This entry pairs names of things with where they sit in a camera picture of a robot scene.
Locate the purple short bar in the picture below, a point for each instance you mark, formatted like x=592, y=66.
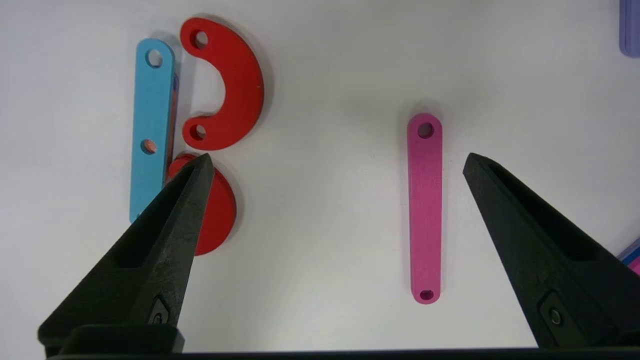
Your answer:
x=631, y=25

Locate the light blue three-hole bar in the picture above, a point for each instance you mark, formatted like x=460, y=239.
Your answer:
x=150, y=100

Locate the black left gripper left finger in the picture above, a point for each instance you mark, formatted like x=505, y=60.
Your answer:
x=150, y=270

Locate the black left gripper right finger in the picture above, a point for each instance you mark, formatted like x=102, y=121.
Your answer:
x=560, y=280

